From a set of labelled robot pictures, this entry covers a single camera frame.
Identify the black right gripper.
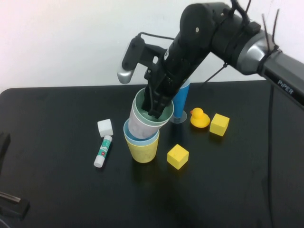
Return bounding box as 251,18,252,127
142,48,198,119

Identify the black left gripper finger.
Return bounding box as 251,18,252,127
0,132,11,168

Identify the green plastic cup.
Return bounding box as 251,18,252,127
132,87,175,129

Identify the pink plastic cup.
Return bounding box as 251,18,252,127
128,104,164,141

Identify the light blue plastic cup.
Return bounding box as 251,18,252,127
123,118,159,147

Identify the blue paper cone on stand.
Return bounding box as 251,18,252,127
170,79,190,124

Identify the yellow rubber duck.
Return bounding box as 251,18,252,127
190,107,211,129

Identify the yellow plastic cup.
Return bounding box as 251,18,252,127
125,133,159,164

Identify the white foam cube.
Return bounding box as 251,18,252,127
97,118,114,138

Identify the yellow foam cube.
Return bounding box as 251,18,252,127
167,143,190,170
209,113,230,137

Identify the white green glue stick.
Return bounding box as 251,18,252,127
94,134,113,168

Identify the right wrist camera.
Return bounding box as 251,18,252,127
117,35,167,84

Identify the black right camera cable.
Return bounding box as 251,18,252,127
139,32,178,41

